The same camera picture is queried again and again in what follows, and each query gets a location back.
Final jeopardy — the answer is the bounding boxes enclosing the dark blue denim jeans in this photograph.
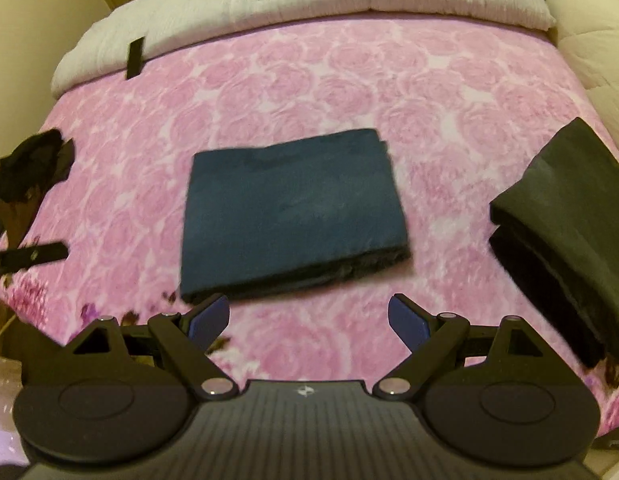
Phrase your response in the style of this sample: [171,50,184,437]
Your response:
[179,129,411,304]

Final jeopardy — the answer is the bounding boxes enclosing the white quilted comforter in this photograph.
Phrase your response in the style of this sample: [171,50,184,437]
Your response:
[50,0,555,98]

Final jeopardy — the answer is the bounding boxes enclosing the black fabric storage bag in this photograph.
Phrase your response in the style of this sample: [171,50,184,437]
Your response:
[489,118,619,368]

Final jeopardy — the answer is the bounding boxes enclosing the black strap on comforter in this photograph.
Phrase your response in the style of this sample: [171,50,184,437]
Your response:
[126,37,147,82]

